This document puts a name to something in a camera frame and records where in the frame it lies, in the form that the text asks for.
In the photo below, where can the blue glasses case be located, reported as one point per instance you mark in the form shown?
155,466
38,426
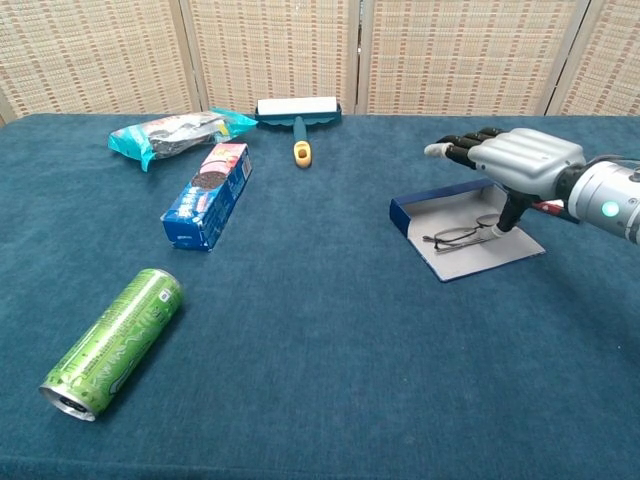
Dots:
475,257

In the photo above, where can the bamboo folding screen panel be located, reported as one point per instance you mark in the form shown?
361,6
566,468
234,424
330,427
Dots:
605,60
270,50
90,50
470,50

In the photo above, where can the teal lint roller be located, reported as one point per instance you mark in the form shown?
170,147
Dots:
297,106

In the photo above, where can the thin-framed eyeglasses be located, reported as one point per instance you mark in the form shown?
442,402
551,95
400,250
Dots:
452,237

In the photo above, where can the blue cookie package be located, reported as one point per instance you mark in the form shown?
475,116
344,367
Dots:
210,200

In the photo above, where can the teal snack bag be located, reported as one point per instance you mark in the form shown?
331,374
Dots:
170,135

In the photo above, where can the blue table cloth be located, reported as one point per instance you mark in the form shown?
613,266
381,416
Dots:
320,300

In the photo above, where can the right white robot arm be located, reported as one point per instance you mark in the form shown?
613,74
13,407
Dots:
610,195

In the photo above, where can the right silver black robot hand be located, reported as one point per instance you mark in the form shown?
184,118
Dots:
525,155

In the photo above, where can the green drink can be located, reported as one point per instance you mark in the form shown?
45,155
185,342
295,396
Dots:
115,340

